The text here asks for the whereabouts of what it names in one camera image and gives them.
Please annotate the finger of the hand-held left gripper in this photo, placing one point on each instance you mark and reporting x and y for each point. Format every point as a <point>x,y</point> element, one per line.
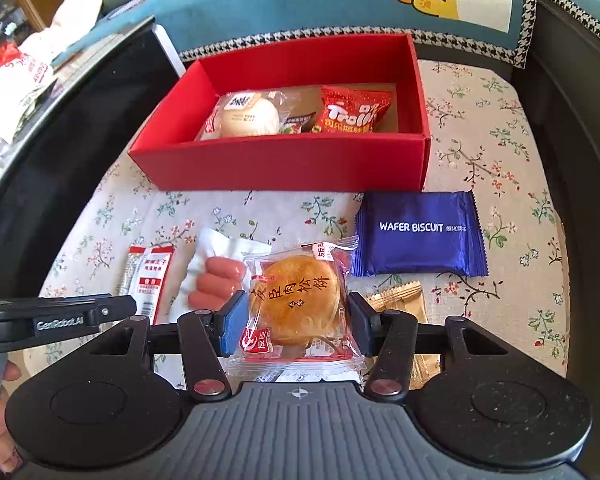
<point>117,310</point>

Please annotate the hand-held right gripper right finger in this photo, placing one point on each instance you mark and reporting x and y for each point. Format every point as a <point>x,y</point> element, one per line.
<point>361,327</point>

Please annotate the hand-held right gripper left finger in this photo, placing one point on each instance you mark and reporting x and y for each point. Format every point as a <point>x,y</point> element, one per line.
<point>232,325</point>

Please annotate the red and white sachet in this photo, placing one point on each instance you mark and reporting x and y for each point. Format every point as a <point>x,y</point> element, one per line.
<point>155,280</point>
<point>130,270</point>

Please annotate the mini sausage packet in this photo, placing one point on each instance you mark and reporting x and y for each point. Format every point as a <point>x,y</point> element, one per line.
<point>215,280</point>

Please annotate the gold snack packet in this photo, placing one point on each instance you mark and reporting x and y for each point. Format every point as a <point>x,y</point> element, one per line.
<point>405,300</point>

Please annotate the round brown cake packet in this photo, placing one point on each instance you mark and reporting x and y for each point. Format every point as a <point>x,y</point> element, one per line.
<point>295,300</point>

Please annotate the blue wafer biscuit packet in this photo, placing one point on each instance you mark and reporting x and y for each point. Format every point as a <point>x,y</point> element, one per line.
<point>420,240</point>

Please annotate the red cardboard box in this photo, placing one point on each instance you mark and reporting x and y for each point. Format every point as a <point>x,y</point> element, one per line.
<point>280,165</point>

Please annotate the steamed bun packet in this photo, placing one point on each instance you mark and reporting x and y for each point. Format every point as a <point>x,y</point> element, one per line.
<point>247,117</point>

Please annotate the red gummy candy packet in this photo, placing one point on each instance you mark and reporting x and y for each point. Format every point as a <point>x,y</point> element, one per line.
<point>350,112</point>

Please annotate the person's left hand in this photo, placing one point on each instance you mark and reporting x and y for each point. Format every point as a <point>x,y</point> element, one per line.
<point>0,420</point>

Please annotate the black glossy coffee table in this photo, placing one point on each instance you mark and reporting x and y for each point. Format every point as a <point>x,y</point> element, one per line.
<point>55,170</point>

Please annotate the floral cloth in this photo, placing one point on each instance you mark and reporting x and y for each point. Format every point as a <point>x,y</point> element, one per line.
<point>480,160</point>

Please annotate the white bag with red print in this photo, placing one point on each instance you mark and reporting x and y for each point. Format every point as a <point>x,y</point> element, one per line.
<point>20,85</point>

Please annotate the red plastic bag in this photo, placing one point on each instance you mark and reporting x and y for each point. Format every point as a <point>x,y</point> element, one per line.
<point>2,57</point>

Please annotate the white cloth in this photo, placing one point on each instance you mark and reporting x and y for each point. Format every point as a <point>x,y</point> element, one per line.
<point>77,15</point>

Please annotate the blue lion print blanket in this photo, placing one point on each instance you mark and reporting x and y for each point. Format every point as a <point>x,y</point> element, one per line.
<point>280,5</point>

